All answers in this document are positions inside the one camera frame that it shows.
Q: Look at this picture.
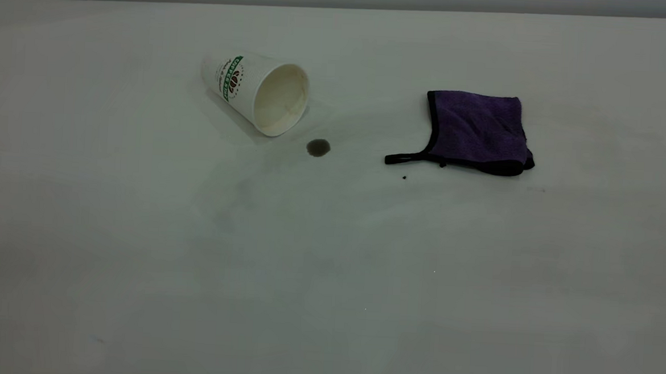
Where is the white paper coffee cup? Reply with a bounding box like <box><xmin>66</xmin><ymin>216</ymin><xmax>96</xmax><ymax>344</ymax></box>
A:
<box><xmin>198</xmin><ymin>49</ymin><xmax>312</xmax><ymax>139</ymax></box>

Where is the purple microfiber cloth black trim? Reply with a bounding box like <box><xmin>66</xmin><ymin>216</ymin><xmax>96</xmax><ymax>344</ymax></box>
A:
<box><xmin>384</xmin><ymin>87</ymin><xmax>539</xmax><ymax>178</ymax></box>

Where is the brown coffee spill spot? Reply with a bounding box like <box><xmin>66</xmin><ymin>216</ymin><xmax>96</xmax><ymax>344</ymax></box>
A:
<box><xmin>306</xmin><ymin>138</ymin><xmax>331</xmax><ymax>158</ymax></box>

